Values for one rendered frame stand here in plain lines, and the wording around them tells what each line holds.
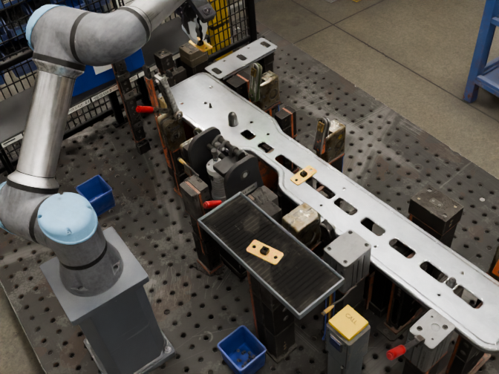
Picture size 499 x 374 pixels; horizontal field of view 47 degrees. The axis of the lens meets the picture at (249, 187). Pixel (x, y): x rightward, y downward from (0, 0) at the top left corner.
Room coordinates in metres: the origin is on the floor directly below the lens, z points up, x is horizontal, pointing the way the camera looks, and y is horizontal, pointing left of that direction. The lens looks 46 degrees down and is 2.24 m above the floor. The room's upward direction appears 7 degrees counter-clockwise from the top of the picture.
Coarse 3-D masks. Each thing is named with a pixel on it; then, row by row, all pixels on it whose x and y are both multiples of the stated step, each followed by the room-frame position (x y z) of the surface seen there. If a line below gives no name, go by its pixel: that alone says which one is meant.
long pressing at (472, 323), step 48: (192, 96) 1.66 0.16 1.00; (240, 96) 1.63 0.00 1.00; (240, 144) 1.38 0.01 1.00; (288, 144) 1.35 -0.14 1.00; (288, 192) 1.14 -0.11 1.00; (336, 192) 1.12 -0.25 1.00; (384, 240) 0.93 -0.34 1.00; (432, 240) 0.91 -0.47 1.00; (432, 288) 0.77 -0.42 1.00; (480, 288) 0.75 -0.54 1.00; (480, 336) 0.62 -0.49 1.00
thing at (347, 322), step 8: (344, 312) 0.63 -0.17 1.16; (352, 312) 0.63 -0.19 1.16; (336, 320) 0.62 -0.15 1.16; (344, 320) 0.62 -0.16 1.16; (352, 320) 0.61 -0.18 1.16; (360, 320) 0.61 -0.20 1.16; (336, 328) 0.60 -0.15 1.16; (344, 328) 0.60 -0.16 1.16; (352, 328) 0.60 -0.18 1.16; (360, 328) 0.59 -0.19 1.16; (344, 336) 0.58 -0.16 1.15; (352, 336) 0.58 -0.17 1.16
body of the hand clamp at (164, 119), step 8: (160, 120) 1.49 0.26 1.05; (168, 120) 1.48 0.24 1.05; (176, 120) 1.48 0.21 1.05; (160, 128) 1.48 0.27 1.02; (168, 128) 1.46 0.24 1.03; (176, 128) 1.47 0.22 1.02; (168, 136) 1.45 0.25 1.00; (176, 136) 1.47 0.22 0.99; (184, 136) 1.49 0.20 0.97; (168, 144) 1.46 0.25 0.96; (176, 144) 1.46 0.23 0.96; (168, 152) 1.50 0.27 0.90; (176, 152) 1.47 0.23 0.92; (176, 160) 1.46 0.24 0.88; (176, 168) 1.47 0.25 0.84; (184, 168) 1.48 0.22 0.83; (176, 176) 1.47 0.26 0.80; (184, 176) 1.47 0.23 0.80; (176, 184) 1.48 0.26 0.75; (176, 192) 1.49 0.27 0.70
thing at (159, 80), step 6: (168, 72) 1.51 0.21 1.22; (156, 78) 1.49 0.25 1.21; (162, 78) 1.48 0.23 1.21; (156, 84) 1.48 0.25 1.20; (162, 84) 1.48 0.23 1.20; (168, 84) 1.49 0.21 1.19; (162, 90) 1.49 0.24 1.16; (168, 90) 1.48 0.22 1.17; (168, 96) 1.48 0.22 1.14; (168, 102) 1.49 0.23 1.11; (174, 102) 1.49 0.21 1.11; (174, 108) 1.49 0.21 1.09
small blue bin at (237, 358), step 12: (228, 336) 0.82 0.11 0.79; (240, 336) 0.84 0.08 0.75; (252, 336) 0.81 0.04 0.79; (228, 348) 0.81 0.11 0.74; (240, 348) 0.83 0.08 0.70; (252, 348) 0.81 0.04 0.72; (264, 348) 0.77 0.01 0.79; (228, 360) 0.76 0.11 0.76; (240, 360) 0.79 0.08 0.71; (252, 360) 0.74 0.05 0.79; (264, 360) 0.76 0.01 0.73; (240, 372) 0.72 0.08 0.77; (252, 372) 0.74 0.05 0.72
